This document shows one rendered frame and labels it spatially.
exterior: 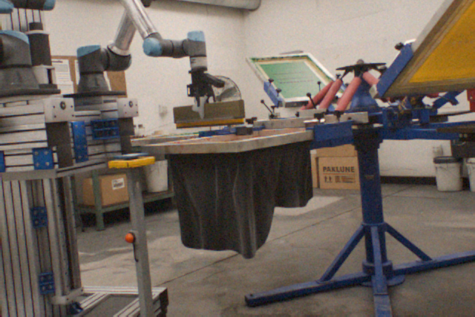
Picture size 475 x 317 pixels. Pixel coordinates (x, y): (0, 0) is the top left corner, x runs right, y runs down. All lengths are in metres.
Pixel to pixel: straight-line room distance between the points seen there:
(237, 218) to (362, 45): 5.14
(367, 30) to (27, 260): 5.42
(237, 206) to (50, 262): 0.91
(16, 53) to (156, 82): 4.75
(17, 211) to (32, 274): 0.28
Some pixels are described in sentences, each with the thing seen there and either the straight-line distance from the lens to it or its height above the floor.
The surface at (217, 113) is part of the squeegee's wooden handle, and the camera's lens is 2.06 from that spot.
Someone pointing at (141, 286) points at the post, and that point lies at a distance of 2.10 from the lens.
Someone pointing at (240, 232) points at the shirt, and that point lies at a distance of 2.02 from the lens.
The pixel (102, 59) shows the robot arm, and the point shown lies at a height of 1.41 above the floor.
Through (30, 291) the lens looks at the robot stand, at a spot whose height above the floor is 0.41.
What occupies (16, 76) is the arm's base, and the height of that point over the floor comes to 1.31.
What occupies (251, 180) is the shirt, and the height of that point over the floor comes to 0.83.
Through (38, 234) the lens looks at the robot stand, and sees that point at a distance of 2.44.
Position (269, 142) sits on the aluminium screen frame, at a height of 0.97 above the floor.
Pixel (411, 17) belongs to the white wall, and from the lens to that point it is 6.67.
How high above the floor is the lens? 1.09
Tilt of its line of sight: 3 degrees down
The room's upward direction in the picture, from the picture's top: 5 degrees counter-clockwise
